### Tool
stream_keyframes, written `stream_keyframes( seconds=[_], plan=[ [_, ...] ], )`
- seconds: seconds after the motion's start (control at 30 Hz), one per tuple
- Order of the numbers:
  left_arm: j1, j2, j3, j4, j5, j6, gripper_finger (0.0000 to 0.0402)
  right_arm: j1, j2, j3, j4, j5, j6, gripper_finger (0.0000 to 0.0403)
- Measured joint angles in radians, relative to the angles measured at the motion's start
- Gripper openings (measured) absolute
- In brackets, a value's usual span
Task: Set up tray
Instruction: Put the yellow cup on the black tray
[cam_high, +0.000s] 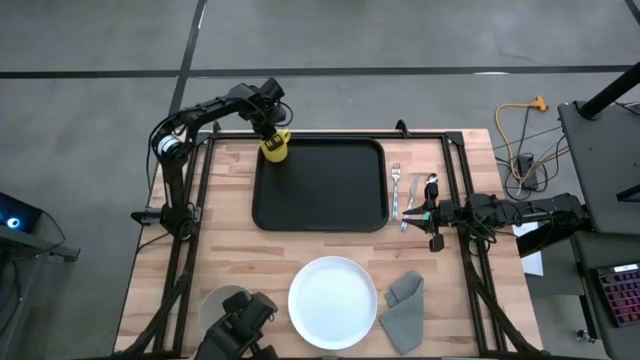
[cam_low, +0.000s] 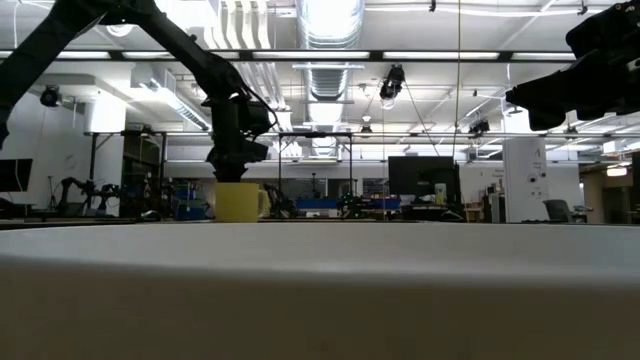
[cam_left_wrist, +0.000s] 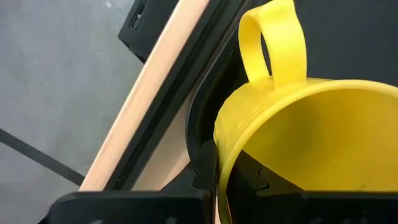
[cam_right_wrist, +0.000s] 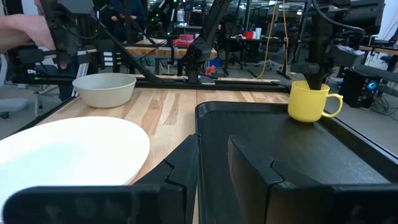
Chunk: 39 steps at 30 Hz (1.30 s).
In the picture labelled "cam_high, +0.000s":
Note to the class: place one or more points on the black device blue light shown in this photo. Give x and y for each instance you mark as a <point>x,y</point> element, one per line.
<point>15,212</point>

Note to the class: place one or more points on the grey cloth napkin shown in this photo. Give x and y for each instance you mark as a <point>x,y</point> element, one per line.
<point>405,315</point>

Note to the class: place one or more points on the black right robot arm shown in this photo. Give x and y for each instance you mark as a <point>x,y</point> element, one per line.
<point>540,210</point>

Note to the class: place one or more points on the black power adapter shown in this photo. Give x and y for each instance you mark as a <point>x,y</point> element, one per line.
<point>527,167</point>

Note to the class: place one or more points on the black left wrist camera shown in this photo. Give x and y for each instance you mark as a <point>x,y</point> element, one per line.
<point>272,89</point>

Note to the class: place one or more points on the yellow mug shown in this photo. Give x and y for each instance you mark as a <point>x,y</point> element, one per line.
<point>275,155</point>

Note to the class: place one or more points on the black blurred mechanical device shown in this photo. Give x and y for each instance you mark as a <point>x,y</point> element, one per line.
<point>235,325</point>

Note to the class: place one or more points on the black plastic serving tray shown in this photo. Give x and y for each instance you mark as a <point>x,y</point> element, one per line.
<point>325,190</point>

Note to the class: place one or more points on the grey side desk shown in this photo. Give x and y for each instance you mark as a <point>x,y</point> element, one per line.
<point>30,245</point>

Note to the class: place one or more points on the white paper sheet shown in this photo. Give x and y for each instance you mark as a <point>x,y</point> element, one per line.
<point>534,265</point>

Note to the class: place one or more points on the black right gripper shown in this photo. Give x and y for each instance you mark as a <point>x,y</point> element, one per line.
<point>452,215</point>

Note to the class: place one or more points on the off-white bowl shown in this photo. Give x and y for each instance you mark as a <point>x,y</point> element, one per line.
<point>215,305</point>

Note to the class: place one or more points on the white round plate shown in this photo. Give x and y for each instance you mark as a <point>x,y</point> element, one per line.
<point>332,302</point>

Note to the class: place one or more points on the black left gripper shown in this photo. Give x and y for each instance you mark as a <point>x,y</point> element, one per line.
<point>260,112</point>

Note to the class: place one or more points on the black aluminium table frame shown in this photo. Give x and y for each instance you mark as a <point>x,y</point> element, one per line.
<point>415,135</point>

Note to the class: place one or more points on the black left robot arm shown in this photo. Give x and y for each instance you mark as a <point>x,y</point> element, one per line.
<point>172,185</point>

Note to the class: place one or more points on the dark grey keyboard desk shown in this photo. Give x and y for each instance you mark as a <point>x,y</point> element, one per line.
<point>615,245</point>

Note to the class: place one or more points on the black slanted pole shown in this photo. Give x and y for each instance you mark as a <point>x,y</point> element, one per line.
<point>610,92</point>

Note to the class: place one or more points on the backlit colourful keyboard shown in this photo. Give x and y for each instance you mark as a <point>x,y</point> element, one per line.
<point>622,295</point>

